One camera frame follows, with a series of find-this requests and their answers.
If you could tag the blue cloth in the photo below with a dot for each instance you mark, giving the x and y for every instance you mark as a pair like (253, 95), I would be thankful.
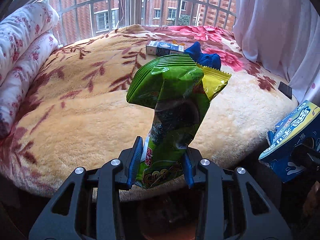
(204, 59)

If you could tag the green snack bag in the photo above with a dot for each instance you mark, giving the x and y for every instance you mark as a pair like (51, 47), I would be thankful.
(179, 91)

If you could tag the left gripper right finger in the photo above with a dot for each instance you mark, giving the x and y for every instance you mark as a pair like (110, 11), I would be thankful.
(233, 205)

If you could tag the blue nasal spray box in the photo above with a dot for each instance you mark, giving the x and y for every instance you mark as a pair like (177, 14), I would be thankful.
(159, 48)

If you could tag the blue cookie package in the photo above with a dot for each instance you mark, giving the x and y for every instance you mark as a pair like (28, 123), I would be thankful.
(300, 127)

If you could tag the sheer white curtain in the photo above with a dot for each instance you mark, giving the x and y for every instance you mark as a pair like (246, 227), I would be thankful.
(283, 35)

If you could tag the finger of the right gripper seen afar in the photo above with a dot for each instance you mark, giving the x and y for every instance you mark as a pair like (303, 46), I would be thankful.
(305, 156)

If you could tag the window frame with bars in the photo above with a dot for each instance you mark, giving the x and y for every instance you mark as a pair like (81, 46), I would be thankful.
(81, 19)

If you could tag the small black object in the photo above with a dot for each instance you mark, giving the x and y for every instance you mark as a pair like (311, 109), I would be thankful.
(285, 89)

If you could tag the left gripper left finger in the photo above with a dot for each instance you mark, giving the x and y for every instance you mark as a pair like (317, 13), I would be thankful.
(89, 200)

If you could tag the folded floral white quilt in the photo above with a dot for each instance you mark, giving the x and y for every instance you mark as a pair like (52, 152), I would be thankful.
(26, 43)

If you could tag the beige floral plush blanket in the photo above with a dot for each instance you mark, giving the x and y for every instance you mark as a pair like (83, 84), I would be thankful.
(76, 113)

